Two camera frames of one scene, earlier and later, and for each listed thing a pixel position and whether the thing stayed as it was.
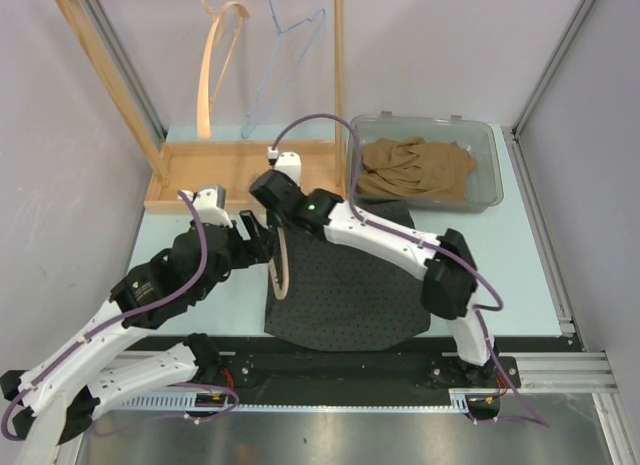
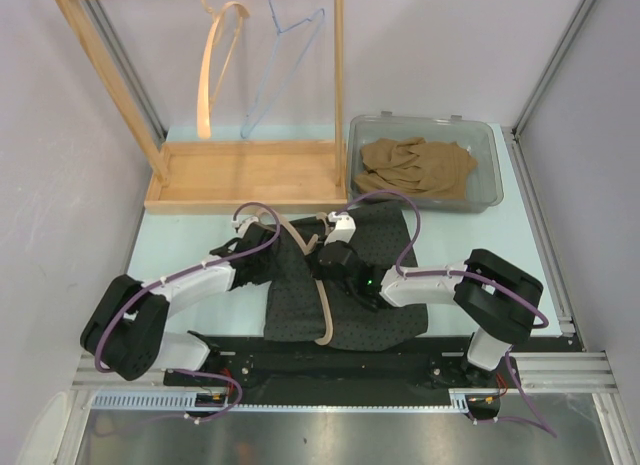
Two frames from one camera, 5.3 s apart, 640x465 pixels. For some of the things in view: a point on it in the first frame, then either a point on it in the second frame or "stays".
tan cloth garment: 410,166 stays
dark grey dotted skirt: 344,297 stays
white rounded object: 45,431 stays
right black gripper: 272,220 → 317,270
